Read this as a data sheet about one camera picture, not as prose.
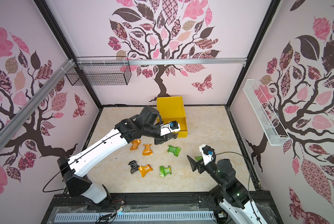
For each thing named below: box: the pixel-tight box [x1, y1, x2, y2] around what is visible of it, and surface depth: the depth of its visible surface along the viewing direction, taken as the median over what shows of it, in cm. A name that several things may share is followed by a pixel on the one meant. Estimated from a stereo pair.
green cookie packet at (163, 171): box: [159, 165, 172, 178], surface depth 85 cm
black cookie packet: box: [127, 160, 140, 175], surface depth 87 cm
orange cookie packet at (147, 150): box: [141, 143, 154, 156], surface depth 94 cm
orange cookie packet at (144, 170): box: [138, 163, 154, 178], surface depth 86 cm
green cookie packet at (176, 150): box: [167, 145, 182, 157], surface depth 94 cm
